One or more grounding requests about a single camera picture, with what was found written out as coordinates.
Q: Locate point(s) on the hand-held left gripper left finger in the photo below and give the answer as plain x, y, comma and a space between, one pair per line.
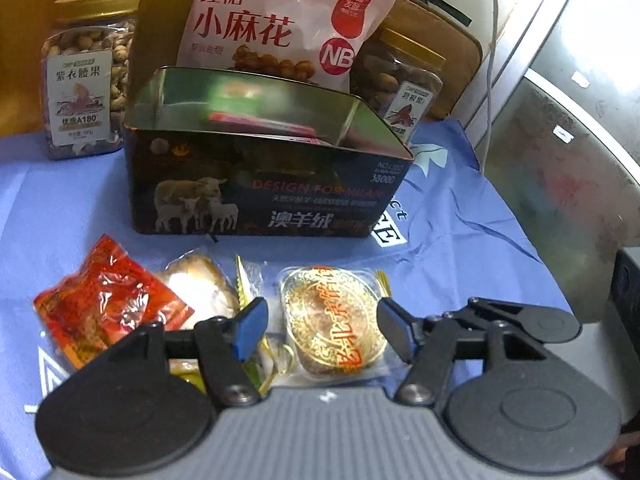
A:
252, 327

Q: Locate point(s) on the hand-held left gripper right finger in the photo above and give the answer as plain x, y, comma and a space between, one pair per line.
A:
395, 330

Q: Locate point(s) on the green snack packet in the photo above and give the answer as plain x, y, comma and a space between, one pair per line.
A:
250, 280

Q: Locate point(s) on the mooncake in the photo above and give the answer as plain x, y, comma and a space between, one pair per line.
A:
330, 320

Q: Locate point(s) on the dark tin box sheep print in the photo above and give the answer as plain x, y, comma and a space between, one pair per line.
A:
250, 190

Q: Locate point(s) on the clear wrapped pastry packet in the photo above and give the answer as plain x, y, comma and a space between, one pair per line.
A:
195, 280

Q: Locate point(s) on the blue printed cloth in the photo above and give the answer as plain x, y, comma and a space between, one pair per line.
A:
475, 240

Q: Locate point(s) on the red snack packet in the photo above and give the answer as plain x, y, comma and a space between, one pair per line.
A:
105, 300

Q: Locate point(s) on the grey metal appliance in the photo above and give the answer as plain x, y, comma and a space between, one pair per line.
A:
575, 135

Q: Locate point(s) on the red flat packet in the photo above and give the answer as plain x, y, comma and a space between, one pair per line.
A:
250, 122

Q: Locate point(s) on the pecan jar with gold lid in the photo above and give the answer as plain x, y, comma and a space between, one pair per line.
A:
400, 85

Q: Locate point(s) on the brown cushion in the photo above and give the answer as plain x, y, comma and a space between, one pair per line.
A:
450, 45

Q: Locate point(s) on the cashew jar with gold lid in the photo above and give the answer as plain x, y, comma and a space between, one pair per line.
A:
85, 85

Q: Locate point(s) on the white red snack bag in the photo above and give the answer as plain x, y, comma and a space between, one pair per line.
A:
260, 15

